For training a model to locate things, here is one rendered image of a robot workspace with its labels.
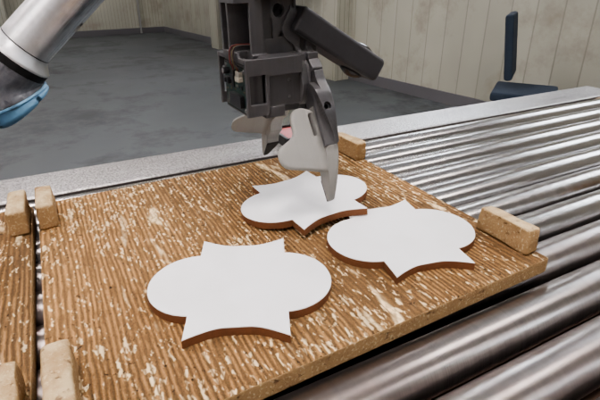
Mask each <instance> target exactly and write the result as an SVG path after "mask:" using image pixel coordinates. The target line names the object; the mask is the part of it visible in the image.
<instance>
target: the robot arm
mask: <svg viewBox="0 0 600 400"><path fill-rule="evenodd" d="M103 1H104V0H25V1H24V2H23V3H22V4H21V5H20V6H19V8H18V9H17V10H16V11H15V12H14V13H13V14H12V16H11V17H10V18H9V19H8V20H7V21H6V22H5V23H4V25H3V26H2V27H0V129H4V128H8V127H10V126H12V125H13V124H15V123H17V122H18V121H20V120H21V119H23V118H24V117H25V116H26V115H28V114H29V113H30V112H31V111H32V110H33V109H34V108H35V107H36V106H37V105H38V103H39V102H40V101H41V100H43V98H44V97H45V96H46V94H47V92H48V89H49V87H48V85H47V84H46V82H45V80H46V79H47V78H48V77H49V70H48V63H49V62H50V60H51V59H52V58H53V57H54V56H55V55H56V54H57V53H58V51H59V50H60V49H61V48H62V47H63V46H64V45H65V44H66V42H67V41H68V40H69V39H70V38H71V37H72V36H73V35H74V33H75V32H76V31H77V30H78V29H79V28H80V27H81V26H82V25H83V23H84V22H85V21H86V20H87V19H88V18H89V17H90V15H91V14H92V13H93V12H94V11H95V10H96V9H97V8H98V6H99V5H100V4H101V3H102V2H103ZM219 7H220V18H221V38H222V49H223V50H220V51H217V54H218V64H219V74H220V84H221V101H222V102H228V105H230V106H231V107H233V108H234V109H236V110H238V111H239V112H241V113H243V114H244V115H241V116H239V117H237V118H236V119H235V120H234V121H233V122H232V124H231V128H232V129H233V130H234V131H236V132H248V133H262V153H263V155H266V154H268V153H269V152H270V151H271V150H272V149H273V148H274V147H275V146H276V145H277V144H278V143H279V133H280V132H281V131H282V122H283V120H284V118H285V117H286V116H288V112H289V110H294V111H293V112H292V113H291V114H290V117H289V122H290V126H291V129H292V138H291V139H289V141H288V142H287V143H286V144H284V145H283V146H282V147H281V148H280V149H279V151H278V158H279V162H280V164H281V165H282V166H283V167H284V168H285V169H288V170H292V171H317V172H320V173H321V184H322V187H323V191H324V194H325V196H326V200H327V202H329V201H332V200H334V198H335V194H336V188H337V183H338V141H339V138H338V124H337V116H336V109H335V105H334V100H333V97H332V94H331V92H330V89H329V85H328V83H327V81H326V80H325V77H324V73H323V69H322V65H321V60H320V59H319V58H318V53H319V54H321V55H322V56H324V57H326V58H327V59H329V60H330V61H332V62H333V63H335V64H336V65H338V66H339V67H340V68H341V70H342V71H343V72H344V73H345V75H347V76H349V77H351V78H360V77H362V78H365V79H369V80H375V79H376V78H377V77H378V76H379V73H380V71H381V69H382V67H383V65H384V61H383V59H381V58H380V57H378V56H377V55H376V54H374V53H373V52H372V51H371V49H370V48H369V47H368V46H367V45H365V44H363V43H360V42H357V41H355V40H354V39H353V38H351V37H349V36H348V35H347V34H346V33H345V32H343V31H342V30H340V29H338V28H337V27H335V26H334V25H333V24H331V23H330V22H328V21H326V20H325V19H323V18H322V17H321V16H320V15H319V14H317V13H316V12H314V11H312V10H311V9H310V8H308V7H307V6H302V5H296V0H219ZM223 65H224V67H223ZM223 74H225V76H223ZM224 81H225V82H226V89H227V90H225V86H224Z"/></svg>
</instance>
